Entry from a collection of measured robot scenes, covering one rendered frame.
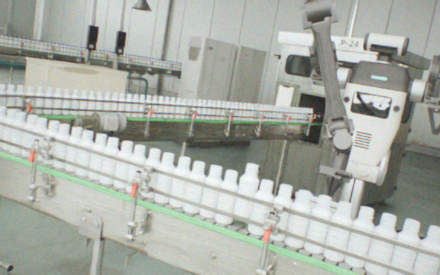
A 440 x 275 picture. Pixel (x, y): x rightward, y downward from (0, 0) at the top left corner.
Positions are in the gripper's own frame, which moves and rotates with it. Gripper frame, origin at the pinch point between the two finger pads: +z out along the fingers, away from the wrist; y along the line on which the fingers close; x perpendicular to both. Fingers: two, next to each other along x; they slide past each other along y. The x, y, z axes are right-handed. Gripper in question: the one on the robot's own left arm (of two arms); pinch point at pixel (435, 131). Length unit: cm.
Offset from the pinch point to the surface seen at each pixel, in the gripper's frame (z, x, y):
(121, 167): 32, 93, -17
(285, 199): 26.9, 34.6, -16.2
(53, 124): 24, 128, -16
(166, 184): 33, 74, -17
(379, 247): 32.0, 7.0, -18.0
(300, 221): 31.5, 28.7, -17.8
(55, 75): 31, 389, 239
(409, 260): 33.4, -0.9, -16.8
